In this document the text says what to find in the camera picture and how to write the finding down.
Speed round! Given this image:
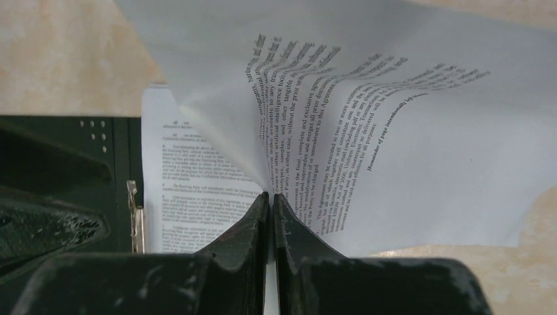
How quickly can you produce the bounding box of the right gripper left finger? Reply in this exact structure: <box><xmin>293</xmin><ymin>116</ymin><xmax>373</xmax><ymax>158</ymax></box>
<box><xmin>12</xmin><ymin>192</ymin><xmax>269</xmax><ymax>314</ymax></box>

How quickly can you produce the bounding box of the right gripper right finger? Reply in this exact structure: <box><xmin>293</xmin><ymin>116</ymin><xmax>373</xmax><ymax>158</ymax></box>
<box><xmin>273</xmin><ymin>194</ymin><xmax>492</xmax><ymax>314</ymax></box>

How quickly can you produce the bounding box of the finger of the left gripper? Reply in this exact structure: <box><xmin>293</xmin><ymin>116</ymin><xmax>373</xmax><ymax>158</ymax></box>
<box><xmin>1</xmin><ymin>186</ymin><xmax>110</xmax><ymax>266</ymax></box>

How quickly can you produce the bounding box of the printed paper stack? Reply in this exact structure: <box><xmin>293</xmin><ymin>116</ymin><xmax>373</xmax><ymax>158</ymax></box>
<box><xmin>141</xmin><ymin>85</ymin><xmax>263</xmax><ymax>253</ymax></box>

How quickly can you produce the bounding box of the teal folder black inside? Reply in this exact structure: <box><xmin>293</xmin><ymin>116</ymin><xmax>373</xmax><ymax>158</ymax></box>
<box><xmin>0</xmin><ymin>114</ymin><xmax>145</xmax><ymax>279</ymax></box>

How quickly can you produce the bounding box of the single printed paper sheet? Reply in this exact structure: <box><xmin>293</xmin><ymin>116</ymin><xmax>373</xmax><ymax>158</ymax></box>
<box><xmin>118</xmin><ymin>1</ymin><xmax>556</xmax><ymax>256</ymax></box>

